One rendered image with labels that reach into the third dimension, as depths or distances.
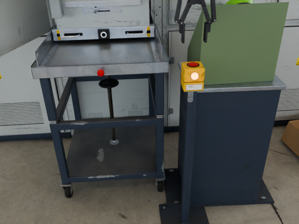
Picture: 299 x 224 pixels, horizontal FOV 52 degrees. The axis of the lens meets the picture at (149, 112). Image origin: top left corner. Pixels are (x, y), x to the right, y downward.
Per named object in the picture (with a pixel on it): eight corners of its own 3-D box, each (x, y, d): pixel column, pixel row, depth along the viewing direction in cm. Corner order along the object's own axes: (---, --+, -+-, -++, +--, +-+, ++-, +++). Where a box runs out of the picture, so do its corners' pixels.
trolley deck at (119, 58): (168, 72, 143) (169, 60, 140) (33, 78, 139) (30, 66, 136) (155, 32, 201) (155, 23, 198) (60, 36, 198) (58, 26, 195)
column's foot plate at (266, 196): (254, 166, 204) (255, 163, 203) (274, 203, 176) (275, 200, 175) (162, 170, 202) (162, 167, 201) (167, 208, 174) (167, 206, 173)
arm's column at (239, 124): (240, 167, 203) (257, 63, 167) (256, 203, 176) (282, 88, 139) (177, 170, 202) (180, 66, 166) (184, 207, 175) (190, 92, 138)
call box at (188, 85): (203, 91, 123) (205, 67, 118) (183, 92, 122) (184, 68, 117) (199, 83, 130) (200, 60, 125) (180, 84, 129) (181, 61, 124)
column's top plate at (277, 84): (259, 62, 168) (260, 58, 167) (286, 89, 138) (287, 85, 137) (178, 65, 166) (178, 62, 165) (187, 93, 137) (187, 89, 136)
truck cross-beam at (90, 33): (154, 37, 167) (154, 26, 164) (53, 41, 164) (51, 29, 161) (153, 34, 171) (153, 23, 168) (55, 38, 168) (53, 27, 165)
